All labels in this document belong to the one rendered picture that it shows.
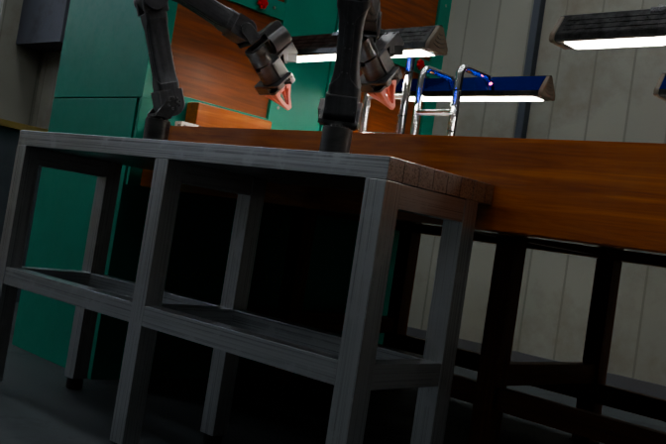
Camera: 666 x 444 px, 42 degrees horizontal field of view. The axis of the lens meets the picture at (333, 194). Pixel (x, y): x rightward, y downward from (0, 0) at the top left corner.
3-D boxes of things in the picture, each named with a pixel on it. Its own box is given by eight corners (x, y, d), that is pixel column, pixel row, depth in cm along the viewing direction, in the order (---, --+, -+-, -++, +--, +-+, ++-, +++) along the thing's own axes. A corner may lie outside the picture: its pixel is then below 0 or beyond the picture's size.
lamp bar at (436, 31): (429, 48, 223) (433, 20, 224) (271, 56, 267) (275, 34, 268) (447, 55, 229) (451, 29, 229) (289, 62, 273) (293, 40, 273)
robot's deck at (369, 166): (387, 179, 143) (389, 156, 143) (17, 145, 222) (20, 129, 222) (607, 233, 211) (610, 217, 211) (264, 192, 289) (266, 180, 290)
